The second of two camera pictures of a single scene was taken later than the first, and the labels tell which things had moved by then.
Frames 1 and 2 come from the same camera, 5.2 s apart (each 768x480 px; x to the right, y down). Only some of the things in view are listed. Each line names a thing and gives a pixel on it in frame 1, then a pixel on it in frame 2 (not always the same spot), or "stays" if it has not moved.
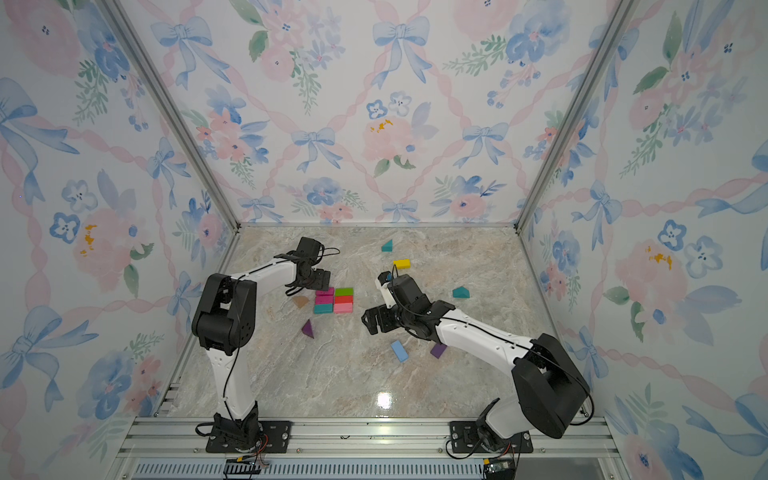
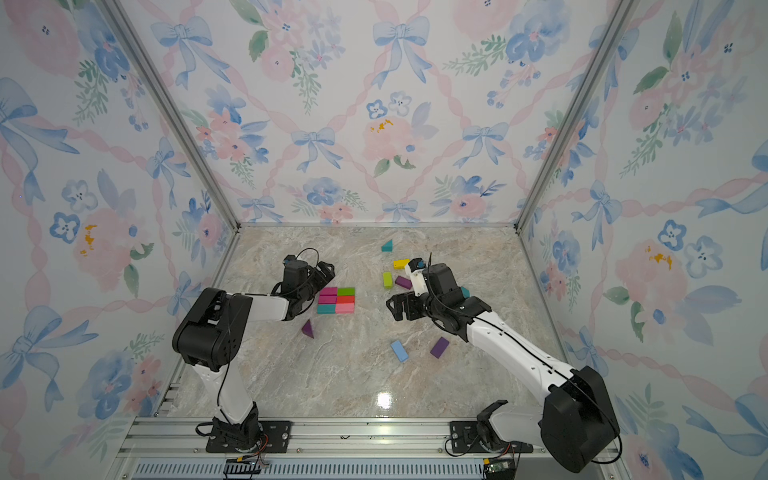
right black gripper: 371,321 to 411,312
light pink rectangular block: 343,308 stays
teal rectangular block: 323,308 stays
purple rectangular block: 438,350 stays
